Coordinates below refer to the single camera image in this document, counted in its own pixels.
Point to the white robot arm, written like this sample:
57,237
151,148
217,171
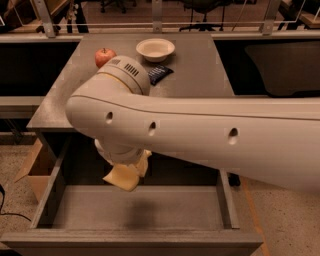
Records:
276,141

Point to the open grey top drawer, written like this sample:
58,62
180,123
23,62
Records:
178,209

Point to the cardboard box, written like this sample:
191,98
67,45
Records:
36,168

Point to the grey side bench left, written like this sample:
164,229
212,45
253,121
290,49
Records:
19,107

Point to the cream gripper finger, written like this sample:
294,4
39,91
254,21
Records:
142,164

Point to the black office chair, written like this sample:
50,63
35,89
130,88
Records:
204,7

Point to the red apple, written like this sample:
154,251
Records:
102,56

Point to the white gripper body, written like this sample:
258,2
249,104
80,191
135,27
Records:
124,159

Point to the metal railing with glass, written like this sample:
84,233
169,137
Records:
54,17

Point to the dark blue snack packet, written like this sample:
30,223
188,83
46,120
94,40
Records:
158,73

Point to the white bowl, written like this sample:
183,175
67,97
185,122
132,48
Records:
155,49

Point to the grey cabinet counter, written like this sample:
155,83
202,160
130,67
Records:
198,71

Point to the yellow sponge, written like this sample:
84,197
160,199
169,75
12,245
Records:
123,176

